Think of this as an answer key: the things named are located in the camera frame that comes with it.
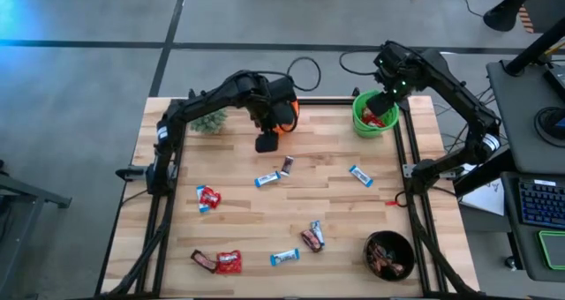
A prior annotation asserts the black aluminium rig frame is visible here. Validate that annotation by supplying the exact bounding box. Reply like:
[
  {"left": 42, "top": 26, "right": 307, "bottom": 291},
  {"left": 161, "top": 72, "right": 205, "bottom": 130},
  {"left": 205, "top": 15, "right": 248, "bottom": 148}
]
[{"left": 94, "top": 86, "right": 483, "bottom": 299}]

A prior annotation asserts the black stand leg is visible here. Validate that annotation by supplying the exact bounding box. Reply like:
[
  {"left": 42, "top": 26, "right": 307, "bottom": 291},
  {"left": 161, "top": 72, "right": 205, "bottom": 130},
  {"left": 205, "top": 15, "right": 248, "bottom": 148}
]
[{"left": 482, "top": 0, "right": 546, "bottom": 33}]

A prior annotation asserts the grey desk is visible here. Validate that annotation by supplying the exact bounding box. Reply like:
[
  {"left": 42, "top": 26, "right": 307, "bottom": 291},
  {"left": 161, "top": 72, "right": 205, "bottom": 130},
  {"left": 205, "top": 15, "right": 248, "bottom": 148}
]
[
  {"left": 501, "top": 171, "right": 565, "bottom": 283},
  {"left": 485, "top": 59, "right": 565, "bottom": 176}
]

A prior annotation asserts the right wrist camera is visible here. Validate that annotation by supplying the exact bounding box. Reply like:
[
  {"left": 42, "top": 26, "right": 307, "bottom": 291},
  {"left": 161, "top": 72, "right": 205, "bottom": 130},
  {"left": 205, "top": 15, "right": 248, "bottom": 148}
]
[{"left": 377, "top": 40, "right": 411, "bottom": 74}]

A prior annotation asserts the black pole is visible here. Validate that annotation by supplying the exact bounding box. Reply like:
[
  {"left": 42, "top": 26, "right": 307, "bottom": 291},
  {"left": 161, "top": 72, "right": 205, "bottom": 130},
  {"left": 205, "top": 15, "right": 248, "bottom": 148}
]
[{"left": 504, "top": 19, "right": 565, "bottom": 77}]

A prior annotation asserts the black metal cart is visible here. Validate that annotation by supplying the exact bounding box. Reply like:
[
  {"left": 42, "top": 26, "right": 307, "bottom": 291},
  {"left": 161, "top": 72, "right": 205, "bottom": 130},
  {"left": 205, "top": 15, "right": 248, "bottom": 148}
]
[{"left": 0, "top": 158, "right": 73, "bottom": 292}]

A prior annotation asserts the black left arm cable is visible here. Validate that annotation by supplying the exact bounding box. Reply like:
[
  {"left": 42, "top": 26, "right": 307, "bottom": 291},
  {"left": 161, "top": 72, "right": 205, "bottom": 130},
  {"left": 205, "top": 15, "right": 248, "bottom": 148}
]
[{"left": 286, "top": 56, "right": 322, "bottom": 93}]

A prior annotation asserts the white blue Hershey's bar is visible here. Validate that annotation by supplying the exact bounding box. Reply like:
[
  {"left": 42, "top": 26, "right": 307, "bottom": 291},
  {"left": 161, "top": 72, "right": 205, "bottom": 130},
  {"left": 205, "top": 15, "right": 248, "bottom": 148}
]
[
  {"left": 310, "top": 220, "right": 326, "bottom": 247},
  {"left": 349, "top": 164, "right": 374, "bottom": 188},
  {"left": 195, "top": 184, "right": 209, "bottom": 214},
  {"left": 253, "top": 170, "right": 283, "bottom": 189},
  {"left": 269, "top": 248, "right": 301, "bottom": 267}
]

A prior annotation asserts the green potted plant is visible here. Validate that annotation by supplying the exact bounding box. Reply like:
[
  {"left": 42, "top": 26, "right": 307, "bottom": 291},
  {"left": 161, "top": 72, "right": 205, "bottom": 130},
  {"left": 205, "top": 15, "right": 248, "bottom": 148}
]
[{"left": 189, "top": 108, "right": 230, "bottom": 135}]

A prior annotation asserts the black round bowl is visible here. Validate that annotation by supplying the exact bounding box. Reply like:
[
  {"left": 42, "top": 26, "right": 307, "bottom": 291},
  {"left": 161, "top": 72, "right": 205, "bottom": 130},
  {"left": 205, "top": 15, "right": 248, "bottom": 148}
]
[{"left": 362, "top": 229, "right": 416, "bottom": 282}]

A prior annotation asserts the black desk leg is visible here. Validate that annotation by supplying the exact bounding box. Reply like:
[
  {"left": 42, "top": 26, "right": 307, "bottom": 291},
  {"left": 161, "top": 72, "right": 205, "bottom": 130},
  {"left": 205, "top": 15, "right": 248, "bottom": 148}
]
[{"left": 453, "top": 152, "right": 517, "bottom": 198}]

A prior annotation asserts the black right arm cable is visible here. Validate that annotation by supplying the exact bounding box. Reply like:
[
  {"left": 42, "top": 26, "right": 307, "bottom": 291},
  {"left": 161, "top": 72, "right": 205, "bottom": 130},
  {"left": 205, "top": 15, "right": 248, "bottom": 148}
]
[{"left": 338, "top": 48, "right": 383, "bottom": 78}]

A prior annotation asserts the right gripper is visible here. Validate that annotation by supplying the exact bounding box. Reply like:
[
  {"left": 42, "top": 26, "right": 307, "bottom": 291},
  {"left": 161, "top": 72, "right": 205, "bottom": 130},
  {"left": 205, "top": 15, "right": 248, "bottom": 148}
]
[{"left": 365, "top": 68, "right": 425, "bottom": 118}]

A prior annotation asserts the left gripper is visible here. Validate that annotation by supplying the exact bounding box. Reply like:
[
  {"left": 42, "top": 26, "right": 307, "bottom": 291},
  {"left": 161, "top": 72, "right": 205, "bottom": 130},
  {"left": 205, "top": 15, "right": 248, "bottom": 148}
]
[{"left": 249, "top": 96, "right": 298, "bottom": 154}]

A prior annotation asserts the white paper sheet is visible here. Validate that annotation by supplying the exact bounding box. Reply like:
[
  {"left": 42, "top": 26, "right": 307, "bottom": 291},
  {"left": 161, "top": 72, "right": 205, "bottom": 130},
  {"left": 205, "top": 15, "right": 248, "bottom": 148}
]
[{"left": 459, "top": 178, "right": 507, "bottom": 217}]

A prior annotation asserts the black backlit keyboard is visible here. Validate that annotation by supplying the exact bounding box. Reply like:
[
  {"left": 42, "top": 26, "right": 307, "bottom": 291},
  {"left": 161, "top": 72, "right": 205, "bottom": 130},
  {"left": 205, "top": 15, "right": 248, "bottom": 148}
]
[{"left": 518, "top": 178, "right": 565, "bottom": 230}]

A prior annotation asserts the red Skittles bag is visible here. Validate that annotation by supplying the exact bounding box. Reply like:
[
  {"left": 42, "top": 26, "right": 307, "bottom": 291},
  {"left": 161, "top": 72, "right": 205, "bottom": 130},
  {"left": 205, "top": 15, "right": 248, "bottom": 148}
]
[
  {"left": 360, "top": 107, "right": 386, "bottom": 129},
  {"left": 200, "top": 187, "right": 222, "bottom": 211},
  {"left": 215, "top": 249, "right": 244, "bottom": 275}
]

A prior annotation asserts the brown Hershey's chocolate bar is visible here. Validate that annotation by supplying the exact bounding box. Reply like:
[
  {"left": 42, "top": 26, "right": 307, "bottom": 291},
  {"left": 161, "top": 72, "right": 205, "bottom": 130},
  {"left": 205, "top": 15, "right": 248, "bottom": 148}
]
[
  {"left": 383, "top": 258, "right": 406, "bottom": 278},
  {"left": 368, "top": 242, "right": 389, "bottom": 270},
  {"left": 280, "top": 155, "right": 296, "bottom": 177}
]

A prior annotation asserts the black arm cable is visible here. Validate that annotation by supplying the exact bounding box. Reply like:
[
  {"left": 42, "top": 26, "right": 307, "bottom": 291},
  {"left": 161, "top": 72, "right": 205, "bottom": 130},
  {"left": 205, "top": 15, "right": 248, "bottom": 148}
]
[
  {"left": 338, "top": 48, "right": 383, "bottom": 78},
  {"left": 286, "top": 56, "right": 322, "bottom": 93}
]

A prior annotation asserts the black round base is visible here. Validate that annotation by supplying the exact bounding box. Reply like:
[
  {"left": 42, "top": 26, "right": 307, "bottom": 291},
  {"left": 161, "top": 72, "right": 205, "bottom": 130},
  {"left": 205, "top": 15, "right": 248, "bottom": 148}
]
[{"left": 533, "top": 105, "right": 565, "bottom": 142}]

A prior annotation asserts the green-edged black pad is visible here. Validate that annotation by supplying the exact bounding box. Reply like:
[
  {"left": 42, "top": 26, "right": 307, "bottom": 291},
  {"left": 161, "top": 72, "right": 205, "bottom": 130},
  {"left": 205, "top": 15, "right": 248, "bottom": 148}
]
[{"left": 537, "top": 229, "right": 565, "bottom": 271}]

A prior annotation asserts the orange plastic bucket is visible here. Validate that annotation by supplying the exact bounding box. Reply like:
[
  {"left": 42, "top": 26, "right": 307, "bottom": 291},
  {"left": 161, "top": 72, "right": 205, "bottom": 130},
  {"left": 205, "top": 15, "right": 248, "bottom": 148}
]
[{"left": 264, "top": 97, "right": 301, "bottom": 137}]

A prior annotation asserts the green plastic bucket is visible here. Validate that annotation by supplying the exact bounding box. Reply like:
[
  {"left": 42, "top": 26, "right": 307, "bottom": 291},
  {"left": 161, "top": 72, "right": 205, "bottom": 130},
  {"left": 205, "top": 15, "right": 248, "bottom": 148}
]
[{"left": 351, "top": 89, "right": 401, "bottom": 139}]

